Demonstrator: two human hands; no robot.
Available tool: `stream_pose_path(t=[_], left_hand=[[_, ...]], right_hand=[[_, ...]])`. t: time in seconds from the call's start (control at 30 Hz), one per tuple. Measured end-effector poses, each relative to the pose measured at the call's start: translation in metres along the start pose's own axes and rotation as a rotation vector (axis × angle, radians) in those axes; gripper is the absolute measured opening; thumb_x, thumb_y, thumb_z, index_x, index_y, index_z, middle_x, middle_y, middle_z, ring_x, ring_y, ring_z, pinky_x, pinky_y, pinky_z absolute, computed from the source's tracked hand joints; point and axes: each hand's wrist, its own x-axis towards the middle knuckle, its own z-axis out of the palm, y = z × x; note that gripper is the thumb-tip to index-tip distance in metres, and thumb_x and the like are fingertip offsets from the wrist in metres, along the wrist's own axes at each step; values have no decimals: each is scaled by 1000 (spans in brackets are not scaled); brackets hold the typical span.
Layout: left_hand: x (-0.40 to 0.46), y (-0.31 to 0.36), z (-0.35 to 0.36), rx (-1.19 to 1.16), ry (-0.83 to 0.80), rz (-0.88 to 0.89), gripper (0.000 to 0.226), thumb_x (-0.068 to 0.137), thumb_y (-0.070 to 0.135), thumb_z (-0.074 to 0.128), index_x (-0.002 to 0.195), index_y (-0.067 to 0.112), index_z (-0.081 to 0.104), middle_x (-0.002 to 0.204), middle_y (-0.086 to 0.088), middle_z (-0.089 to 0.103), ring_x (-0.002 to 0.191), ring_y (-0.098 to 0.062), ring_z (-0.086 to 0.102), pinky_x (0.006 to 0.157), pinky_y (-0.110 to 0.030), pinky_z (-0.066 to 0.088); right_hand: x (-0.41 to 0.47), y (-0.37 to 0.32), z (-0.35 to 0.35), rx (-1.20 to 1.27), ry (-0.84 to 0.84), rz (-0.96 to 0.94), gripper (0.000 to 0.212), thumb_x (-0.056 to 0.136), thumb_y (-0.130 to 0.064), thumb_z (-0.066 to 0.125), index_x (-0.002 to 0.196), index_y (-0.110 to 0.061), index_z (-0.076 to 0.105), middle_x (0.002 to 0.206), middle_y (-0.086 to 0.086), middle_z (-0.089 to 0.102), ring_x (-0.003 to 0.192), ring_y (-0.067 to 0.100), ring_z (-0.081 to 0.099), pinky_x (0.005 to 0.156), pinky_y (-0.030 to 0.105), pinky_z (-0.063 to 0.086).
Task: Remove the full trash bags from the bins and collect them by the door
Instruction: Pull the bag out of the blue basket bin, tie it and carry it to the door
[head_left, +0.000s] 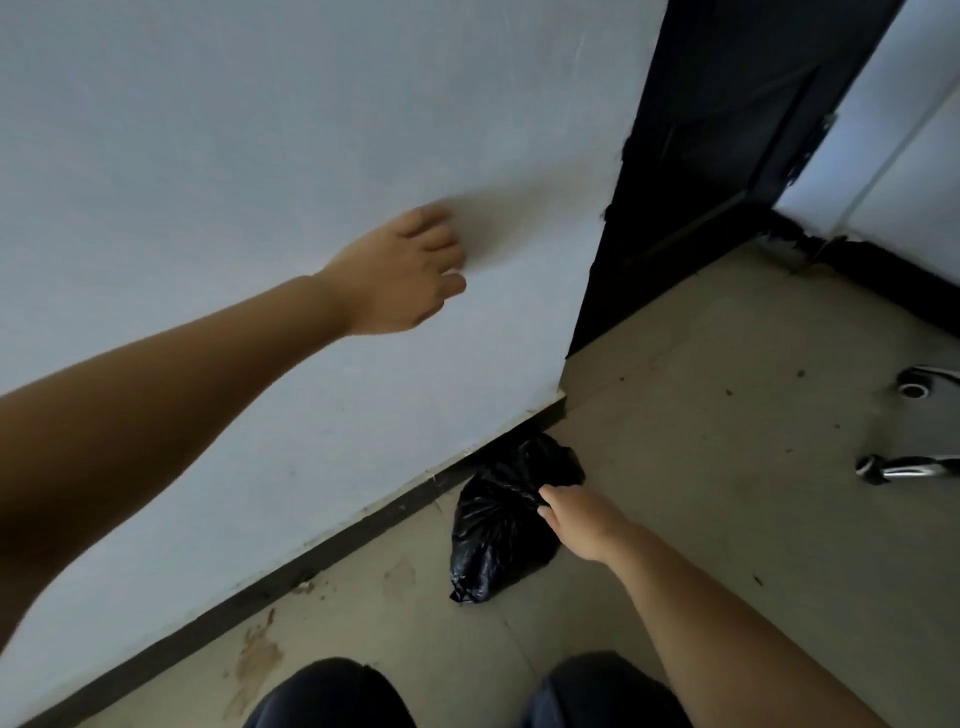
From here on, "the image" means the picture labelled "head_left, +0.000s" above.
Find person's right hand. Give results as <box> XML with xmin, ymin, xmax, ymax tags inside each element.
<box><xmin>537</xmin><ymin>483</ymin><xmax>639</xmax><ymax>566</ymax></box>

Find person's left hand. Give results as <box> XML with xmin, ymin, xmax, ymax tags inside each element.
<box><xmin>314</xmin><ymin>203</ymin><xmax>468</xmax><ymax>339</ymax></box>

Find black plastic garbage bag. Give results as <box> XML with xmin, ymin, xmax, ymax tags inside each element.
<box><xmin>448</xmin><ymin>430</ymin><xmax>587</xmax><ymax>606</ymax></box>

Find person's left forearm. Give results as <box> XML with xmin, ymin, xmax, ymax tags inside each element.
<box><xmin>0</xmin><ymin>274</ymin><xmax>352</xmax><ymax>652</ymax></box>

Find person's right forearm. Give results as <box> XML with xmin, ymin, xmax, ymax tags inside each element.
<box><xmin>594</xmin><ymin>523</ymin><xmax>890</xmax><ymax>728</ymax></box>

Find black baseboard strip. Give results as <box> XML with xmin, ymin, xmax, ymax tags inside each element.
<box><xmin>15</xmin><ymin>396</ymin><xmax>569</xmax><ymax>728</ymax></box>
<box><xmin>761</xmin><ymin>208</ymin><xmax>960</xmax><ymax>340</ymax></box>

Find dark trousers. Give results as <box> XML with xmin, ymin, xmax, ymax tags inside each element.
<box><xmin>243</xmin><ymin>650</ymin><xmax>696</xmax><ymax>728</ymax></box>

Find black door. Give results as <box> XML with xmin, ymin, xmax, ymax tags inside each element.
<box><xmin>567</xmin><ymin>0</ymin><xmax>906</xmax><ymax>358</ymax></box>

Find chrome chair leg with caster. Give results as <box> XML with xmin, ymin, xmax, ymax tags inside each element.
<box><xmin>895</xmin><ymin>364</ymin><xmax>960</xmax><ymax>401</ymax></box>
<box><xmin>854</xmin><ymin>453</ymin><xmax>960</xmax><ymax>487</ymax></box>

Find metal door hinge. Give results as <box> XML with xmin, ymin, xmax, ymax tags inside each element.
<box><xmin>786</xmin><ymin>111</ymin><xmax>838</xmax><ymax>183</ymax></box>

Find white wall pipe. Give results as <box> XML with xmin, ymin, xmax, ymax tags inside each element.
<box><xmin>802</xmin><ymin>78</ymin><xmax>960</xmax><ymax>270</ymax></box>

